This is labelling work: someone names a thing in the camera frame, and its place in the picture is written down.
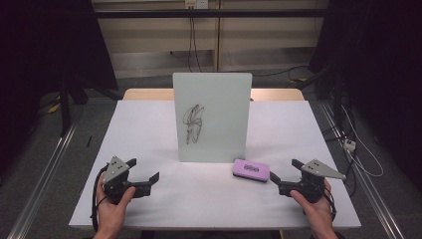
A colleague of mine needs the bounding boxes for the small whiteboard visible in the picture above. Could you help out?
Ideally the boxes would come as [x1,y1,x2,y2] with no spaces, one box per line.
[172,72,253,164]

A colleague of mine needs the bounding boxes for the purple whiteboard eraser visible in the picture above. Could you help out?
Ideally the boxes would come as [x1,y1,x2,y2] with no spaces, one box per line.
[232,158,271,183]

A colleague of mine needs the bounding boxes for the person's right hand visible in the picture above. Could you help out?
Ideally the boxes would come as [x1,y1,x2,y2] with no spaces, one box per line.
[290,178,336,233]

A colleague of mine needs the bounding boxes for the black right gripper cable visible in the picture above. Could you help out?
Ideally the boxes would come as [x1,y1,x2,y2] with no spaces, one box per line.
[322,185,337,222]

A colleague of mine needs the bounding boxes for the white power adapter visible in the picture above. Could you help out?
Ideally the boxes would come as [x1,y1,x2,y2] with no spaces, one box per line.
[343,138,357,153]

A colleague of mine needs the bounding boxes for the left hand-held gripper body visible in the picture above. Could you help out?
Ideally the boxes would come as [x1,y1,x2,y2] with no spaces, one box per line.
[101,155,140,205]

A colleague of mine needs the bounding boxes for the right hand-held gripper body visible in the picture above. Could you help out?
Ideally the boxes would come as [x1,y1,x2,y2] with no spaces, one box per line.
[294,158,347,204]

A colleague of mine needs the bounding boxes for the wooden vertical post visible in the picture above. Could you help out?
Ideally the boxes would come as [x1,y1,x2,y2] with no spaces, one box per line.
[213,0,223,73]

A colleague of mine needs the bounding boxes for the metal floor rail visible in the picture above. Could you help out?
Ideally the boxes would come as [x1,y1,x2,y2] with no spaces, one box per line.
[318,99,406,239]
[7,120,83,239]

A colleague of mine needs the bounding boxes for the person's left hand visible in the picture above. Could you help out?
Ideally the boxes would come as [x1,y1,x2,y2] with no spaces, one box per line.
[95,172,136,235]

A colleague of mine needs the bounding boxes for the black floor cable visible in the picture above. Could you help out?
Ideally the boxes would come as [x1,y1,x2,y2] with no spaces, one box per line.
[252,65,312,78]

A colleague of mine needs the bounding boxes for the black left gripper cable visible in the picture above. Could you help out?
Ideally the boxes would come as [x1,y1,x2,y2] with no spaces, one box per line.
[90,164,110,233]

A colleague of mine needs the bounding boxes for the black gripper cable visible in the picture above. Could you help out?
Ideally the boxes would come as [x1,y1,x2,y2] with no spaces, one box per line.
[90,164,110,233]
[322,185,337,222]

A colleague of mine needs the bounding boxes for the black horizontal metal bar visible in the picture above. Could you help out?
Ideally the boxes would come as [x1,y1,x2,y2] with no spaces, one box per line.
[94,8,328,19]

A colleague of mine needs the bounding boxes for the black hanging cables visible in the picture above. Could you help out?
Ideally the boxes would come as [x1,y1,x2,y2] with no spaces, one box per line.
[187,16,204,74]

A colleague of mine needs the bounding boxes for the black metal stand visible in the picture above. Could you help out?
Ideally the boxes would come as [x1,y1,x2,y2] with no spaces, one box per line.
[58,75,90,136]

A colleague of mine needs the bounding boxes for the white wall socket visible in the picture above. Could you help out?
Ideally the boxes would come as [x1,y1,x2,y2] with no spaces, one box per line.
[184,0,209,10]

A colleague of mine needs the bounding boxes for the white floor cable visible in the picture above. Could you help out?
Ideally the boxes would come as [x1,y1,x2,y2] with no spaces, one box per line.
[341,104,385,178]

